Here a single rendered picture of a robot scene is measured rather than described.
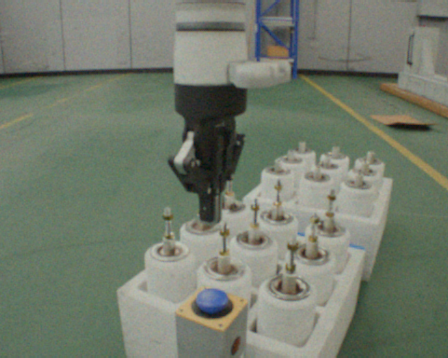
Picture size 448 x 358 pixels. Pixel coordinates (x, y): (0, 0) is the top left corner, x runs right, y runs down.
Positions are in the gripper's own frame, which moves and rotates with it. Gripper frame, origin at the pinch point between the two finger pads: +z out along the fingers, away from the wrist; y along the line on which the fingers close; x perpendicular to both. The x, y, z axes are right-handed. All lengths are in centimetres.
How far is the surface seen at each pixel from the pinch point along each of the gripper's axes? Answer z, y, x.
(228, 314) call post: 13.6, 0.6, 2.9
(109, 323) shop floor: 45, -16, -38
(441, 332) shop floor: 45, -50, 33
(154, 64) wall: 29, -509, -407
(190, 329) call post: 15.4, 3.6, -0.9
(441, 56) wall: 0, -727, 27
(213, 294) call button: 12.0, -0.4, 0.2
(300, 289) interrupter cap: 19.6, -17.2, 6.5
